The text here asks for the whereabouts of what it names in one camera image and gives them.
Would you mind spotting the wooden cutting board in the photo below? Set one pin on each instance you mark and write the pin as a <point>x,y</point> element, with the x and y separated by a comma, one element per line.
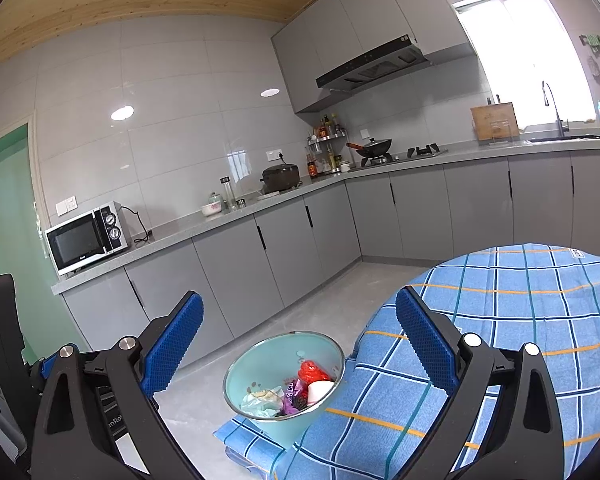
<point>495,120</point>

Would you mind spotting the beige paper wrapper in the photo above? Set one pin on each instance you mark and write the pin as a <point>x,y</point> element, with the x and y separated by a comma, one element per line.
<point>266,394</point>

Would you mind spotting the paper cup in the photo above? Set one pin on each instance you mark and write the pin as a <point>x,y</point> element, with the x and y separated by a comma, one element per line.
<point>320,391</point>

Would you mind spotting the curved metal faucet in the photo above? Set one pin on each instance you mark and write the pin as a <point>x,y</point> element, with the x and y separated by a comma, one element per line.
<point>562,125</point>

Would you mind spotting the red sauce bottle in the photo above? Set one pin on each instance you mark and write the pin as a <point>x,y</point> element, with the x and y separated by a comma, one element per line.
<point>311,169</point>

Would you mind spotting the grey wall cabinets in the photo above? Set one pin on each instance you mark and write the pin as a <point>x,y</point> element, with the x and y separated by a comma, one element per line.
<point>330,25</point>

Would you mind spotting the red foam net sleeve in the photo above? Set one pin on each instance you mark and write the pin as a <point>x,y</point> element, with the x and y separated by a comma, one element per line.
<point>310,371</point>

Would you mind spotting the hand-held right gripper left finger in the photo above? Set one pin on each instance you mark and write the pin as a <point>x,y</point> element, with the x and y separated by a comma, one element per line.
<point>172,350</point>

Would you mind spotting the white light switch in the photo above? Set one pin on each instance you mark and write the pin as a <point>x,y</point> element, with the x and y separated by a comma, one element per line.
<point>67,206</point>

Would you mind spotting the metal spice rack with bottles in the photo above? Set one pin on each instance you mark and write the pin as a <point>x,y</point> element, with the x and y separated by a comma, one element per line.
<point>327,137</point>

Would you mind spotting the bright window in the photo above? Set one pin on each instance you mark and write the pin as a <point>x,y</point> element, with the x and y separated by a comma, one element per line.
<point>520,60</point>

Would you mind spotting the black range hood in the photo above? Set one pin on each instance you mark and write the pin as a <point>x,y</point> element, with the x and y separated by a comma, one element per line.
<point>370,67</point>

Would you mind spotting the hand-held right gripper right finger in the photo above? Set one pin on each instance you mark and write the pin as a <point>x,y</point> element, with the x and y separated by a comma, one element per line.
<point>430,345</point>

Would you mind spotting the green door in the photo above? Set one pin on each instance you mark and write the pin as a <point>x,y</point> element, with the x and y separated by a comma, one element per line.
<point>5,200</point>

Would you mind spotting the black rice cooker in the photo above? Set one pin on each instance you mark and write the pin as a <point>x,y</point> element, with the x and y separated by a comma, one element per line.
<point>280,177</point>

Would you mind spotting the grey kitchen counter cabinets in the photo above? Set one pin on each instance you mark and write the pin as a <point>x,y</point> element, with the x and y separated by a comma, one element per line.
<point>420,210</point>

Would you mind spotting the black wok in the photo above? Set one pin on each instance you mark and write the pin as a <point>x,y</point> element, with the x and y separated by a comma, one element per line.
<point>375,147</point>

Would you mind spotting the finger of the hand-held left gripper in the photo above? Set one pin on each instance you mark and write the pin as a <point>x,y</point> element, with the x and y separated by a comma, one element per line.
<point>47,365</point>
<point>112,420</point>

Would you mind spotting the blue plaid tablecloth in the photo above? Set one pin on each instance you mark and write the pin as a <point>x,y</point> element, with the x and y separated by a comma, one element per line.
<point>505,310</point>

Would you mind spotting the silver microwave oven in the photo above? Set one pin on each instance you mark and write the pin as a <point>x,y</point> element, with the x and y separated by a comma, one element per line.
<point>77,242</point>

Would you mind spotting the clear pale green plastic bag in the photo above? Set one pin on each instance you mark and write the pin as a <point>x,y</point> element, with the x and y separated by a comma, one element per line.
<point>260,407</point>

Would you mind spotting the tall glass bottle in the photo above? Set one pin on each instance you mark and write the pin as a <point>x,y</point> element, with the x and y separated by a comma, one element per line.
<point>227,195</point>

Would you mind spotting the gas stove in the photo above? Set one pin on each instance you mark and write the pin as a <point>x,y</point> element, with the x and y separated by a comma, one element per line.
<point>422,151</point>

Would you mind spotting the purple wrapper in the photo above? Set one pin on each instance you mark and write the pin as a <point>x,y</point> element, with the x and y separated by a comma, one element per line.
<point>292,390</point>

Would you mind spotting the teal basin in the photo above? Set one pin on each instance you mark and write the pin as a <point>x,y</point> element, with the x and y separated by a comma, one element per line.
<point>265,365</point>

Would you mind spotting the white wall socket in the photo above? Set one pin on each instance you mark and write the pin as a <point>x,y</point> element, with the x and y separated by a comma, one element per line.
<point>273,154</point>

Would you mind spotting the white bowl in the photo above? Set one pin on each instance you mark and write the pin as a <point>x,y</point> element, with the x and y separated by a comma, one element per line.
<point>212,211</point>

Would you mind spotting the black mesh net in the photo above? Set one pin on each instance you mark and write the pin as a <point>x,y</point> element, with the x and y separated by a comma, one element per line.
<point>299,401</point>

